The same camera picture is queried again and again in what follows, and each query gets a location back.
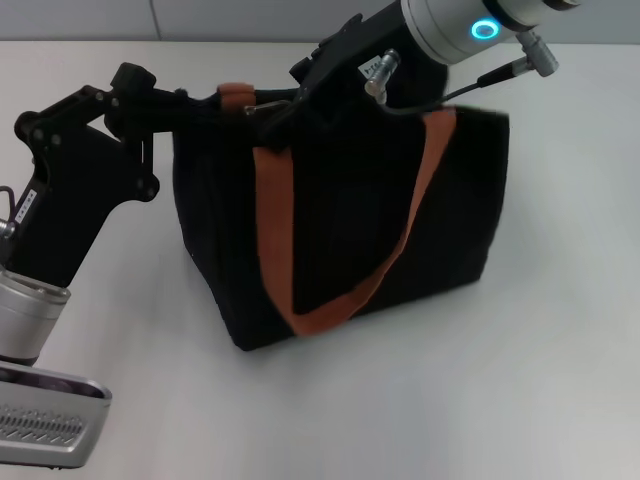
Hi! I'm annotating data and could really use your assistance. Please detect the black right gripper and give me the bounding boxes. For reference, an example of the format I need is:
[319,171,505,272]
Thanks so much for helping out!
[259,2,451,152]

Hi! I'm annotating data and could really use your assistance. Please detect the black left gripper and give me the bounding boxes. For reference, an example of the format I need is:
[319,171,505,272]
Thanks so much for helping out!
[7,62,174,291]

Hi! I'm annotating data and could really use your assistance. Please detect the silver metal zipper pull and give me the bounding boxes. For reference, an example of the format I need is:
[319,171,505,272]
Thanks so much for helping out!
[243,101,291,115]

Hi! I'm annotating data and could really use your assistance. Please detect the black food bag orange handles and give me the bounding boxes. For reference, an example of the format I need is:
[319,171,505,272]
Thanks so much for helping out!
[172,82,511,351]

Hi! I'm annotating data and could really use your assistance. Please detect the right gripper cable with connector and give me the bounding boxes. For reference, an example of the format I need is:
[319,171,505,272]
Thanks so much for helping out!
[363,29,559,117]

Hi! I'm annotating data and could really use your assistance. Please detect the gripper cable with connector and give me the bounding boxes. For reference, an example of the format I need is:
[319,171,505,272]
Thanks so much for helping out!
[0,185,17,251]
[363,29,559,117]

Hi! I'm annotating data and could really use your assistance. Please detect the left gripper cable with connector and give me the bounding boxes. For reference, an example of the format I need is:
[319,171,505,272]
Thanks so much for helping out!
[0,185,17,251]

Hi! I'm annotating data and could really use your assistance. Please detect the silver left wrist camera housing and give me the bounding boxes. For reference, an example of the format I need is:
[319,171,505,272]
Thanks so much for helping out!
[0,362,114,471]

